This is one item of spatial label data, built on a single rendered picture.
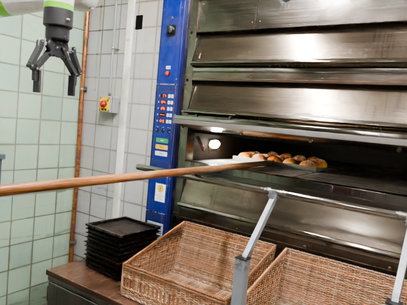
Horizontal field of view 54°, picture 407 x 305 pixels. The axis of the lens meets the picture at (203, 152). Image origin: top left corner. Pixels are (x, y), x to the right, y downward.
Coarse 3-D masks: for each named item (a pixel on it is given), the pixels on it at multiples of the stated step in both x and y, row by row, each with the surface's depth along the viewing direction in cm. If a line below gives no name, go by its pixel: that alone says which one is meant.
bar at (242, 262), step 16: (176, 176) 179; (192, 176) 174; (272, 192) 152; (288, 192) 150; (272, 208) 151; (352, 208) 137; (368, 208) 134; (384, 208) 132; (256, 240) 143; (240, 256) 138; (240, 272) 136; (400, 272) 117; (240, 288) 136; (400, 288) 114; (240, 304) 136; (400, 304) 110
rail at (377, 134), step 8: (200, 120) 198; (208, 120) 196; (216, 120) 193; (224, 120) 191; (232, 120) 189; (240, 120) 186; (288, 128) 173; (296, 128) 171; (304, 128) 169; (312, 128) 167; (320, 128) 165; (328, 128) 164; (376, 136) 154; (384, 136) 152; (392, 136) 150; (400, 136) 149
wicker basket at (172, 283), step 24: (168, 240) 208; (192, 240) 213; (216, 240) 206; (240, 240) 199; (144, 264) 193; (168, 264) 211; (192, 264) 210; (216, 264) 203; (264, 264) 181; (144, 288) 174; (168, 288) 192; (192, 288) 160; (216, 288) 197
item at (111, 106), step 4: (100, 96) 249; (104, 96) 247; (108, 96) 245; (100, 100) 248; (104, 100) 246; (112, 100) 245; (116, 100) 248; (108, 104) 244; (112, 104) 245; (116, 104) 248; (100, 108) 249; (104, 108) 246; (108, 108) 244; (112, 108) 246; (116, 108) 249; (108, 112) 245; (112, 112) 246; (116, 112) 249
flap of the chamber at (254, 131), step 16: (192, 128) 219; (208, 128) 204; (224, 128) 192; (240, 128) 186; (256, 128) 181; (272, 128) 177; (336, 144) 178; (352, 144) 168; (368, 144) 160; (384, 144) 152; (400, 144) 149
